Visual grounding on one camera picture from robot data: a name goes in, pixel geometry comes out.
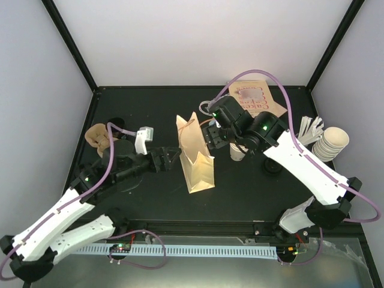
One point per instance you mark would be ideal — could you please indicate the pink cakes paper bag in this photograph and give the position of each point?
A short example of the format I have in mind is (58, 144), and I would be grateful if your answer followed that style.
(255, 97)

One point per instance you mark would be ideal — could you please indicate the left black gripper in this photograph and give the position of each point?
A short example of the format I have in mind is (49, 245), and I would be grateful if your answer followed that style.
(158, 166)

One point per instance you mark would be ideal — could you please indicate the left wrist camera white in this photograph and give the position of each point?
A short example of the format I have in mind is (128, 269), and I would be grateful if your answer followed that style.
(143, 135)

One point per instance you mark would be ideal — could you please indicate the white stirrer packets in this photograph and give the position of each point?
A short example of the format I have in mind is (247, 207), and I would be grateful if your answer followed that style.
(310, 131)

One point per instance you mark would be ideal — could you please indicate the light blue cable duct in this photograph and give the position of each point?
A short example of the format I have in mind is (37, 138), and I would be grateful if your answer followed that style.
(223, 251)

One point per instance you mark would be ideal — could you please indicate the brown pulp cup carrier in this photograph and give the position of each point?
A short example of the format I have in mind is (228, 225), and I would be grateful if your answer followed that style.
(98, 138)

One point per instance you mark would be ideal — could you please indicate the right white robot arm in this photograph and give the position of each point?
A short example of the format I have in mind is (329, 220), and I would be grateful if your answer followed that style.
(267, 134)

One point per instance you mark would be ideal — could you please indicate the kraft paper bag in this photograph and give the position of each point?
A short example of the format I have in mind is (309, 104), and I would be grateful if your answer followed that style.
(196, 160)

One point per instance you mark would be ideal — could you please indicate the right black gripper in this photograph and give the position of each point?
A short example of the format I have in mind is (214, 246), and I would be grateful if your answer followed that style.
(213, 140)

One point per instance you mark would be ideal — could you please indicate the small circuit board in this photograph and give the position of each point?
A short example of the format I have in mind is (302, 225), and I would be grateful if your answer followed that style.
(120, 248)

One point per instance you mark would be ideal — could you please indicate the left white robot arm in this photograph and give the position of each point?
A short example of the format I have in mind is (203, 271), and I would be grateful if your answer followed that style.
(33, 253)

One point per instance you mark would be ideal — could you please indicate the black lid right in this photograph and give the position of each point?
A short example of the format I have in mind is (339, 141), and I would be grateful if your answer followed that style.
(271, 167)

